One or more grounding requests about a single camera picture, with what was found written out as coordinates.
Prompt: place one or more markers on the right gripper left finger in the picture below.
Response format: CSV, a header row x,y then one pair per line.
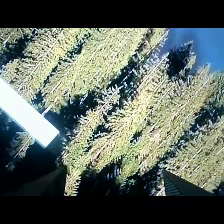
x,y
46,186

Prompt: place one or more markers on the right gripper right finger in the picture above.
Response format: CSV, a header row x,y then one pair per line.
x,y
181,187

